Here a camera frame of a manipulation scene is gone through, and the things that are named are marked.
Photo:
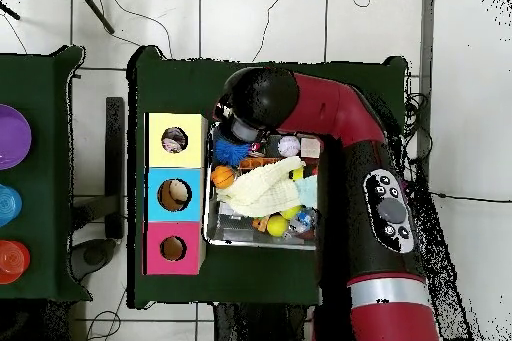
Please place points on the polka-dot paper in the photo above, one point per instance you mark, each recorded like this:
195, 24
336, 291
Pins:
174, 140

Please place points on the wooden three-hole sorting box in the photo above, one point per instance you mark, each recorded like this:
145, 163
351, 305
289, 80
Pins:
196, 157

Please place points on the silver mesh bin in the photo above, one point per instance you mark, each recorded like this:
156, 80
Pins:
232, 233

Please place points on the cream cloth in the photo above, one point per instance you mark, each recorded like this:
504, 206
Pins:
264, 189

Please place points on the blue fuzzy ball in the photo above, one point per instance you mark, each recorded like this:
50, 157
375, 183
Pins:
230, 151

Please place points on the orange toy basketball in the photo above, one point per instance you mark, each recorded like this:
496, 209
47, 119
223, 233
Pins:
222, 177

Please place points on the white toy baseball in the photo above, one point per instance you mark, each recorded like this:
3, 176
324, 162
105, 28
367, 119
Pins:
288, 146

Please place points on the mint green cloth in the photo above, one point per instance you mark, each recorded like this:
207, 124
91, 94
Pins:
308, 191

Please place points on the plain wooden block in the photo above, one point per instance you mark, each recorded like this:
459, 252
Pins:
310, 148

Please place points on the yellow ball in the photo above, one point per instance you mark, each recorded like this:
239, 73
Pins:
277, 226

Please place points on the dark green tablecloth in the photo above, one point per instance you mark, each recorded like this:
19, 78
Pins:
180, 93

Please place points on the dark green side-table cloth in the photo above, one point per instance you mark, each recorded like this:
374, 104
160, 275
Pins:
52, 197

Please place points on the dark tripod leg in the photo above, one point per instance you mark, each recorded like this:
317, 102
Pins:
10, 12
96, 10

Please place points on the purple plastic bowl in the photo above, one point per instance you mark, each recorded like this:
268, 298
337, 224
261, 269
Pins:
12, 137

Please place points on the blue plastic bowl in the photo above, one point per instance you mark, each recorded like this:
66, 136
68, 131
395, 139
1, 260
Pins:
8, 205

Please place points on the orange plastic bowl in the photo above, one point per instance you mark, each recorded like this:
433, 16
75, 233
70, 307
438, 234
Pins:
14, 261

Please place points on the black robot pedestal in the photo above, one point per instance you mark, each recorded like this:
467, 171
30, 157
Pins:
256, 325

